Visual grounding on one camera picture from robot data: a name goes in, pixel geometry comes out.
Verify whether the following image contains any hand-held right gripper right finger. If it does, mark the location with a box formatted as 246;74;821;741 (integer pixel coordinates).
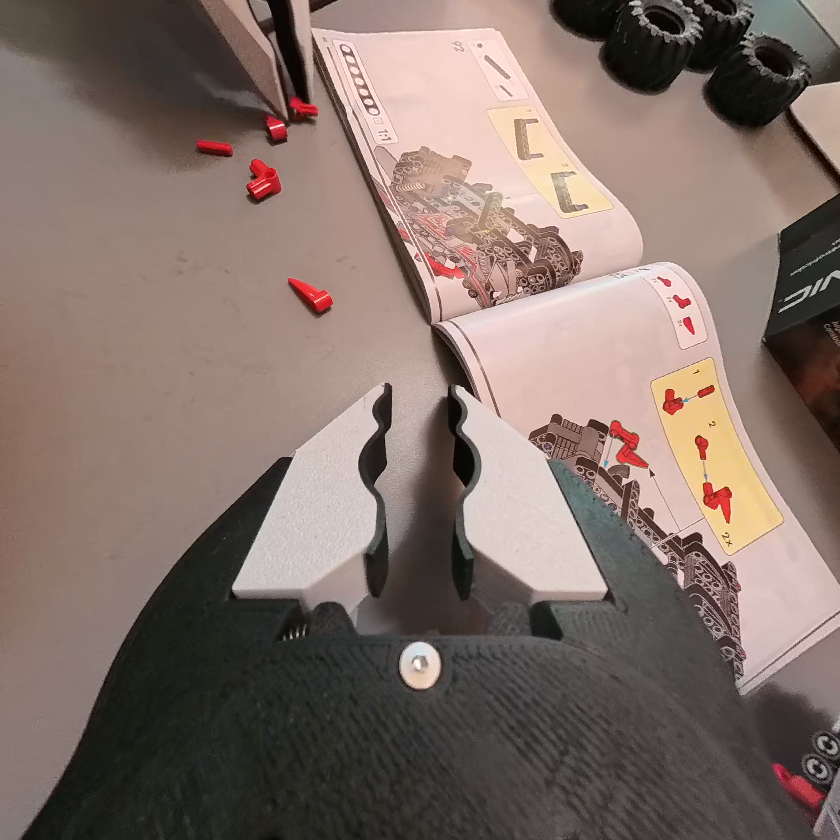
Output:
448;385;609;632

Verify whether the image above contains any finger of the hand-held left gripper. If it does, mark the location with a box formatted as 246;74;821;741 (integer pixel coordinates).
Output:
197;0;290;122
281;0;316;106

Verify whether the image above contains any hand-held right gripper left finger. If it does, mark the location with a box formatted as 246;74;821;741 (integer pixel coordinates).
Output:
231;383;395;635

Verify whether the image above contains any red angled connector brick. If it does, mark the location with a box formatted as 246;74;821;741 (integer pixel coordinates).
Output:
246;159;284;203

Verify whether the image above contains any red tooth brick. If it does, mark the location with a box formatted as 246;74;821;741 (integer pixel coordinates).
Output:
287;277;334;315

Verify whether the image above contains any open building instruction booklet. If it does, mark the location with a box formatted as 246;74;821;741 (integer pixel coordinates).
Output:
311;26;840;697

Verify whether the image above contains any black toy tire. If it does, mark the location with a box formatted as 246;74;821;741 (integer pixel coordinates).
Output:
705;33;812;130
600;0;703;93
686;0;756;73
550;0;632;40

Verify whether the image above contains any black printed box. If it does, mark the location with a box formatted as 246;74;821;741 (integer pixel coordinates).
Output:
761;193;840;455

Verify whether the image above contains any red brick piece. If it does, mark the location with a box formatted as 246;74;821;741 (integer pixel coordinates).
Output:
771;761;828;816

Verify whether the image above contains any grey printed packaging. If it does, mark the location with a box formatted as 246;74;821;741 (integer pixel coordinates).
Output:
808;721;840;840

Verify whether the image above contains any beige cardboard sheet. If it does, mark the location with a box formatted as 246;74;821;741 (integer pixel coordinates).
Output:
786;84;840;191

